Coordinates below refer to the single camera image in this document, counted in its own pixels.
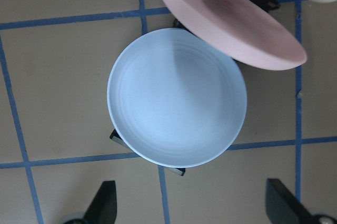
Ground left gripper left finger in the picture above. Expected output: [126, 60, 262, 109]
[62, 180, 116, 224]

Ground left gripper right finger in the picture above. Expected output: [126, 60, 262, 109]
[265, 178, 336, 224]

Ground blue plate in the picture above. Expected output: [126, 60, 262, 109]
[107, 28, 247, 168]

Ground pink plate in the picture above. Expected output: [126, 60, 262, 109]
[162, 0, 308, 70]

